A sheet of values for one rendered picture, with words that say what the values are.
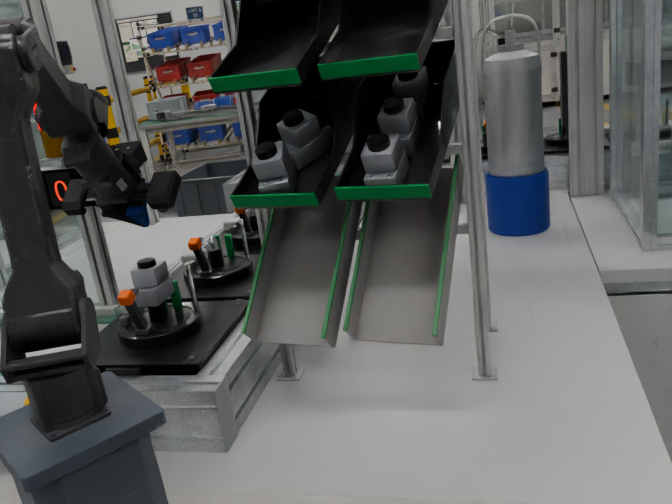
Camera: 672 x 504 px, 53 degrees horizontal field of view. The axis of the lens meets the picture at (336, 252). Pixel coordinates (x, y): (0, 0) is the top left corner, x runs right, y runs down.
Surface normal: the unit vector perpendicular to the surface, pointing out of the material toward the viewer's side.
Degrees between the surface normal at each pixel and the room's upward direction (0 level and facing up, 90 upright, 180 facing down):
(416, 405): 0
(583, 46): 90
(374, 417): 0
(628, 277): 90
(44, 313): 72
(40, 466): 0
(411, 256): 45
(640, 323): 90
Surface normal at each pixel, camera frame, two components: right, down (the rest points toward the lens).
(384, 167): -0.29, 0.70
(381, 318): -0.36, -0.43
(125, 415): -0.13, -0.94
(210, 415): -0.22, 0.33
